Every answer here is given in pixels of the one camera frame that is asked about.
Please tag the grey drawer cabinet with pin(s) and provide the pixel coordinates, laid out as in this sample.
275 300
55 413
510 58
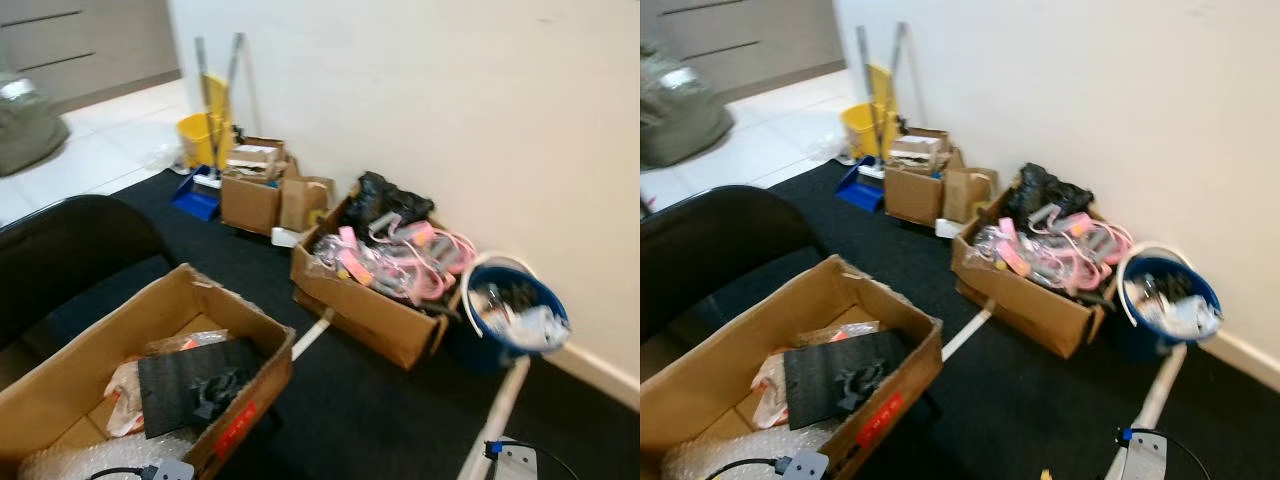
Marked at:
760 35
90 40

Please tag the black foam sheet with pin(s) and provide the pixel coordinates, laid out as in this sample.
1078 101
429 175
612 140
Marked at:
830 375
175 385

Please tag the yellow mop bucket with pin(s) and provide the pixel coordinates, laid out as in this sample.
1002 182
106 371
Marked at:
860 130
198 140

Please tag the black chair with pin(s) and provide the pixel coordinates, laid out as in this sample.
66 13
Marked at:
720 240
70 250

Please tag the black carpet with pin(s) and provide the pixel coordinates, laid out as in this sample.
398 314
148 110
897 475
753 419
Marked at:
1020 420
380 420

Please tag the black plastic bag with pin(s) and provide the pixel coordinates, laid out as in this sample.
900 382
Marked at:
385 200
1045 190

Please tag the short white strip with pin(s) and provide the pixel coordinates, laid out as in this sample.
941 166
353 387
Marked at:
968 330
313 335

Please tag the clear plastic trash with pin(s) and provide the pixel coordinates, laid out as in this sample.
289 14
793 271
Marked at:
535 325
1190 315

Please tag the clear bag with orange contents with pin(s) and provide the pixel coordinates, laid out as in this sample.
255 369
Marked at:
770 390
122 395

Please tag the blue dustpan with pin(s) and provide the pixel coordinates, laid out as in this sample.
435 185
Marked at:
860 190
195 200

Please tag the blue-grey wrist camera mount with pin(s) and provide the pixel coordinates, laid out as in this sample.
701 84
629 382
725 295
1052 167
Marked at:
516 465
805 467
172 470
1145 460

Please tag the blue bucket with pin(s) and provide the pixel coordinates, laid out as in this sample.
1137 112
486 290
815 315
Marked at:
490 350
1140 335

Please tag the small cardboard box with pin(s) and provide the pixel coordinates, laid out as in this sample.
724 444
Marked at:
912 195
250 205

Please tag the grey-green sack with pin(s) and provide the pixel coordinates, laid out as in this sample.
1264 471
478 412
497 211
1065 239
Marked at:
680 115
30 130

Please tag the bubble wrap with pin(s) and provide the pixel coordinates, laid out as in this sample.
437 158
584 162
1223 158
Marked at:
700 445
60 462

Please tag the long white strip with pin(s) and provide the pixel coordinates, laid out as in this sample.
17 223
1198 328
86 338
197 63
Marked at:
497 415
1150 400

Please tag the black plastic bracket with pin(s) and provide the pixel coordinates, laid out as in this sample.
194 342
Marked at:
862 385
220 395

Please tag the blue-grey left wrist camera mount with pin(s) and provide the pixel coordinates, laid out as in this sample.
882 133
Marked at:
805 467
172 470

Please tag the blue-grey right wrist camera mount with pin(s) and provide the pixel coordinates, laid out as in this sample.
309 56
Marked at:
516 465
1145 460

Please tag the large cardboard box red label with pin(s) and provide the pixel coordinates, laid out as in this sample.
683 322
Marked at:
60 380
720 370

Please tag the small white item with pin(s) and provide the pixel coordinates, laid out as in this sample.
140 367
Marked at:
283 238
947 228

